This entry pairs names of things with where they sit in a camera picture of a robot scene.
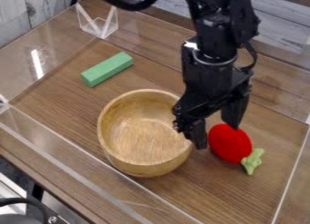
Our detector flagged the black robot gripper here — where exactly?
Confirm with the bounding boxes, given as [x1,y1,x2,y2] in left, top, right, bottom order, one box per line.
[173,36,252,150]

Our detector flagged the wooden bowl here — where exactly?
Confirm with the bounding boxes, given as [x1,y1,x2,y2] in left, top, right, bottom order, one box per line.
[96,89,192,178]

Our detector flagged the black metal frame with screw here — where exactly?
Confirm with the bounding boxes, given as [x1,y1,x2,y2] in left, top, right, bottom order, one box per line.
[26,184,70,224]

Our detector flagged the clear acrylic corner bracket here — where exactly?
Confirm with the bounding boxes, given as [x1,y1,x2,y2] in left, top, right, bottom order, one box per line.
[74,4,118,39]

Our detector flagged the green rectangular block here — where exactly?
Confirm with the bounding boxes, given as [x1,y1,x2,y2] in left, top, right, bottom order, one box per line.
[80,52,133,87]

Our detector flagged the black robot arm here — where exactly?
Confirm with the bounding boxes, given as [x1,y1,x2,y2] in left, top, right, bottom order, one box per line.
[173,0,260,149]

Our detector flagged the red plush strawberry toy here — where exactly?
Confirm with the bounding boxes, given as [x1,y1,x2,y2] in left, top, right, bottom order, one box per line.
[208,123,264,175]

